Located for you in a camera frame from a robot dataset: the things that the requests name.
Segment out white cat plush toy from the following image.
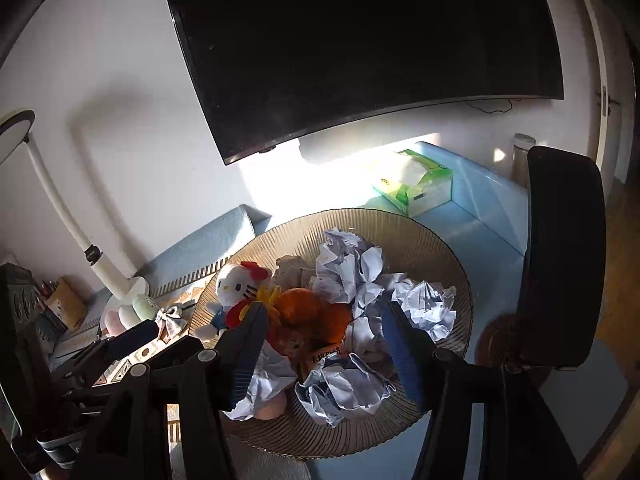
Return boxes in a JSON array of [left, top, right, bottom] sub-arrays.
[[192, 260, 283, 342]]

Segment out white door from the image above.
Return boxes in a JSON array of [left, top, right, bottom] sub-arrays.
[[570, 0, 640, 181]]

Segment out orange red plush toy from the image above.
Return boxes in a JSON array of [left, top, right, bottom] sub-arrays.
[[267, 327, 349, 376]]

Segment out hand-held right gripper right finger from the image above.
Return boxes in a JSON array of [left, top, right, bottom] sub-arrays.
[[382, 302, 583, 480]]

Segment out white desk lamp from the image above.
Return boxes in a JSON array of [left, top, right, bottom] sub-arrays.
[[0, 110, 151, 306]]

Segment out large lined paper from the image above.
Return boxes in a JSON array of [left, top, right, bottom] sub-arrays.
[[315, 230, 386, 306]]

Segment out blue picture book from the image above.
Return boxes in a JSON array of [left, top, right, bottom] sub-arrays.
[[35, 307, 68, 356]]

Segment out green tissue box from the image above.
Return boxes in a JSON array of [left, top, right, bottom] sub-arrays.
[[372, 149, 453, 217]]

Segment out green egg-shaped toy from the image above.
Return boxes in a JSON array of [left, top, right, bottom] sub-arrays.
[[132, 294, 159, 321]]

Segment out peach coloured round object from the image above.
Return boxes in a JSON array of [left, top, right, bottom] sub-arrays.
[[255, 390, 289, 420]]

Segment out brown ribbed glass bowl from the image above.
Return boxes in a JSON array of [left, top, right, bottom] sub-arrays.
[[189, 208, 473, 458]]

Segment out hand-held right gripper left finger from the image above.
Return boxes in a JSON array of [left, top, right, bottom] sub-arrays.
[[70, 301, 271, 480]]

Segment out pink egg-shaped toy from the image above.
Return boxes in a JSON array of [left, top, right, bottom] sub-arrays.
[[102, 310, 126, 337]]

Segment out white paper ball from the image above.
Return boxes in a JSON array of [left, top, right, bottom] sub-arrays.
[[390, 280, 458, 343], [345, 315, 396, 367], [222, 347, 299, 421]]

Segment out black monitor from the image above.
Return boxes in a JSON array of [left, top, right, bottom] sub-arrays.
[[159, 0, 565, 166]]

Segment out black cable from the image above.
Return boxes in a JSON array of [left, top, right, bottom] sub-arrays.
[[465, 97, 514, 114]]

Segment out brown cardboard pen box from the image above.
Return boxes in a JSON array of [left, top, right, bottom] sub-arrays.
[[47, 277, 87, 331]]

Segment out grey cylindrical container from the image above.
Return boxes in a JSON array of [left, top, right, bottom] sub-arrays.
[[511, 132, 536, 186]]

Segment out grey checked bow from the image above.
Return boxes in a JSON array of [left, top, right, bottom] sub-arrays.
[[155, 305, 189, 341]]

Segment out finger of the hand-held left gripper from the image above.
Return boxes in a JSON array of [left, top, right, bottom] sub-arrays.
[[62, 336, 203, 411], [50, 319, 161, 391]]

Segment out lined paper ball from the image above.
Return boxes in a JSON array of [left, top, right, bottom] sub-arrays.
[[295, 352, 396, 428]]

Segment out black office chair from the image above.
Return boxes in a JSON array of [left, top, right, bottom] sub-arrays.
[[517, 145, 607, 371]]

